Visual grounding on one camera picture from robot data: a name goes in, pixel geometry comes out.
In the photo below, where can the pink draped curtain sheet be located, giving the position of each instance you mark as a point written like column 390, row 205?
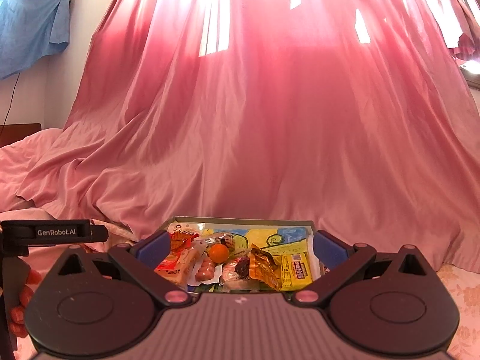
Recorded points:
column 350, row 113

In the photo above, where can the round rice cracker packet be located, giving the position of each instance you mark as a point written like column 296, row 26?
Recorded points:
column 231, row 281

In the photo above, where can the blue cloth on wall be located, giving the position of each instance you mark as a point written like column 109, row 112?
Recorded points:
column 31, row 30

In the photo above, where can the toast bread packet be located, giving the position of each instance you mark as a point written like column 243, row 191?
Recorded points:
column 178, row 265

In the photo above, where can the mini sausages pack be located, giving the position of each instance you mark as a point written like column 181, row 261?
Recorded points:
column 207, row 271

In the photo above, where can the golden orange snack packet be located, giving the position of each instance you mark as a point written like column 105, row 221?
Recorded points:
column 263, row 268

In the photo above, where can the grey cardboard tray box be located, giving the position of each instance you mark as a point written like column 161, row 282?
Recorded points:
column 275, row 237

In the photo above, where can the yellow sushi seaweed packet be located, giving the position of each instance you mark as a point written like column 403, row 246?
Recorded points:
column 295, row 272

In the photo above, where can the person's left hand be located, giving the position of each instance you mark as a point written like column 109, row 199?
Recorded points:
column 16, row 326

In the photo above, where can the dark dried plum packet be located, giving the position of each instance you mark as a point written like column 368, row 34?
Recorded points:
column 242, row 268

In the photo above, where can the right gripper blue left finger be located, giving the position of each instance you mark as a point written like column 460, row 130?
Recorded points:
column 152, row 250

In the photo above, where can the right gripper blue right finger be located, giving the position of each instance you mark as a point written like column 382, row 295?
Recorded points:
column 330, row 250

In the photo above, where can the red tofu skewer snack packet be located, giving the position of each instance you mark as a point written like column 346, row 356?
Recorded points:
column 181, row 237

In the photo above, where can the small green label snack packet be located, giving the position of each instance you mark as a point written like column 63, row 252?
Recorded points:
column 223, row 238

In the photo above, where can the small orange mandarin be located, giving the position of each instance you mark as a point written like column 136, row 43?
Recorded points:
column 219, row 253

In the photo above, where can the floral pink bedspread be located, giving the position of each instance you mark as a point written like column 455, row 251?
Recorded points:
column 462, row 285

